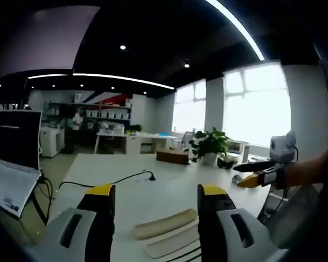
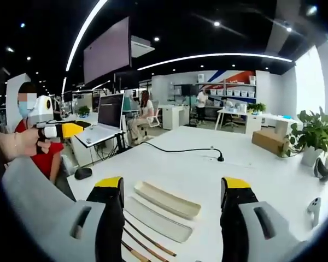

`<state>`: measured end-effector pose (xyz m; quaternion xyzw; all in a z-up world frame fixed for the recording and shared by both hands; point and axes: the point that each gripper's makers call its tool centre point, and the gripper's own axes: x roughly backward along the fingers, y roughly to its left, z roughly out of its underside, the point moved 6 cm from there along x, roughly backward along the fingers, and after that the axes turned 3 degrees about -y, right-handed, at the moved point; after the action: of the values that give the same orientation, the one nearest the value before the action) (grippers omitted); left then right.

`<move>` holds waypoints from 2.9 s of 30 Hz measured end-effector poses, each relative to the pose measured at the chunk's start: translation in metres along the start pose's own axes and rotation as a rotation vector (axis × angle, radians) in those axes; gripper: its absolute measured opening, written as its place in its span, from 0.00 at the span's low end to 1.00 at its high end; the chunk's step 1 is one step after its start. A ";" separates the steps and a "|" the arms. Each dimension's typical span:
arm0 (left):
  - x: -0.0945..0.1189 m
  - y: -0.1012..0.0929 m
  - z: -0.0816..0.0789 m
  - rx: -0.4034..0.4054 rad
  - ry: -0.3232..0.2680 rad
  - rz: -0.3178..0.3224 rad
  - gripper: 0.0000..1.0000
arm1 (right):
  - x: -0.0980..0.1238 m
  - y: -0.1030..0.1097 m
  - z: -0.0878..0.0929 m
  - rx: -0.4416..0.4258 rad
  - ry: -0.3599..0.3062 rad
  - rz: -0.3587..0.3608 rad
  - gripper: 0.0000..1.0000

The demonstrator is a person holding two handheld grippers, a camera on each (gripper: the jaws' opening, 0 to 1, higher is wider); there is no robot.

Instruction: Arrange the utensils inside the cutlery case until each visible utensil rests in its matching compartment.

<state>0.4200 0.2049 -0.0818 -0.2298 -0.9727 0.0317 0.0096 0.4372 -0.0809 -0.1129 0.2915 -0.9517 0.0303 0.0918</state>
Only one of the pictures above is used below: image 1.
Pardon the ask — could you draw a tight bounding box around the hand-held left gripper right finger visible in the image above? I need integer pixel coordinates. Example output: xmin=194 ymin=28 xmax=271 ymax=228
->
xmin=197 ymin=183 xmax=280 ymax=262

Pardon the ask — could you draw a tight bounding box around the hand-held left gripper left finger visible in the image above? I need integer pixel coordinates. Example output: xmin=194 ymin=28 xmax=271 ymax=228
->
xmin=48 ymin=183 xmax=117 ymax=262

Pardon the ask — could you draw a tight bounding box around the beige cutlery case lid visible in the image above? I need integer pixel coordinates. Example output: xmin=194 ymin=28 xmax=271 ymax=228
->
xmin=145 ymin=225 xmax=202 ymax=259

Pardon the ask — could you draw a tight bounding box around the beige cloth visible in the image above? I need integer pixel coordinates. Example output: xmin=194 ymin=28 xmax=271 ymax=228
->
xmin=132 ymin=208 xmax=197 ymax=241

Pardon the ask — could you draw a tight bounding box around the white appliance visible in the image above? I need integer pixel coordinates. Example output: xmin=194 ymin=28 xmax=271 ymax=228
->
xmin=226 ymin=138 xmax=251 ymax=164

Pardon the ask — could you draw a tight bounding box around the small black object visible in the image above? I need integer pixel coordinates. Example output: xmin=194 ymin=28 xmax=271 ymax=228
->
xmin=216 ymin=157 xmax=235 ymax=170

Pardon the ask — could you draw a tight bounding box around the large window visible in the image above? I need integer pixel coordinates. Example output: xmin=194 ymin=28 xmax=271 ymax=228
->
xmin=222 ymin=62 xmax=292 ymax=150

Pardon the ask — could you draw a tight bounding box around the potted green plant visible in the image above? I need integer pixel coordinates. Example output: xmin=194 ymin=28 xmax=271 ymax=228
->
xmin=188 ymin=127 xmax=231 ymax=166

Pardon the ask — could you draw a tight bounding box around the office chair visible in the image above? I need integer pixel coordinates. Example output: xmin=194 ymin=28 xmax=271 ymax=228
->
xmin=179 ymin=130 xmax=198 ymax=151

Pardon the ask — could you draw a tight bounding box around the brown tissue box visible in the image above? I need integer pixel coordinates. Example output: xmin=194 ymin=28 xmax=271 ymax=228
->
xmin=156 ymin=149 xmax=190 ymax=165

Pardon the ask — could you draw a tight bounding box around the narrow window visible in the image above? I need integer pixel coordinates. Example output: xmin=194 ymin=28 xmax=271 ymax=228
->
xmin=171 ymin=79 xmax=207 ymax=134

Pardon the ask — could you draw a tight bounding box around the white laptop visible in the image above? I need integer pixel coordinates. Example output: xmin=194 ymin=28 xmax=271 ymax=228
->
xmin=0 ymin=109 xmax=44 ymax=219

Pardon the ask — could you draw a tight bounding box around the white cabinet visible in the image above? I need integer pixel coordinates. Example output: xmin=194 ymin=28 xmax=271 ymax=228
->
xmin=39 ymin=126 xmax=66 ymax=158

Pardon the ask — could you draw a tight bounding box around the white office desk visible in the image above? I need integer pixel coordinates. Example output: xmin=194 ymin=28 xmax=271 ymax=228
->
xmin=95 ymin=130 xmax=179 ymax=155

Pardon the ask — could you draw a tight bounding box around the small green plant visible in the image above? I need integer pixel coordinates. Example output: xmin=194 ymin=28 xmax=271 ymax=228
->
xmin=124 ymin=123 xmax=143 ymax=136

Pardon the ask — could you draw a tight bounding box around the storage shelf with white bins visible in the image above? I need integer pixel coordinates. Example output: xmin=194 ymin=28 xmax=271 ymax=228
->
xmin=43 ymin=98 xmax=132 ymax=129

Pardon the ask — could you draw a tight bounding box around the curved ceiling light strip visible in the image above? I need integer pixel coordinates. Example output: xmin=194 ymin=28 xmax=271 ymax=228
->
xmin=204 ymin=0 xmax=265 ymax=61

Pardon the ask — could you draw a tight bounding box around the long straight ceiling light strip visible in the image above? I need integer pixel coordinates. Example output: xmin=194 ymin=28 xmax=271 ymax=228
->
xmin=28 ymin=72 xmax=176 ymax=90

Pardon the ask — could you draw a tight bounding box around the black laptop cable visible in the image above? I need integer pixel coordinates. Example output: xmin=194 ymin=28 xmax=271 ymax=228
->
xmin=34 ymin=174 xmax=55 ymax=226

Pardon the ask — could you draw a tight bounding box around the black cable with plug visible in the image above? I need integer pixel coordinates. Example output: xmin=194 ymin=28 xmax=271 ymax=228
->
xmin=58 ymin=169 xmax=157 ymax=192

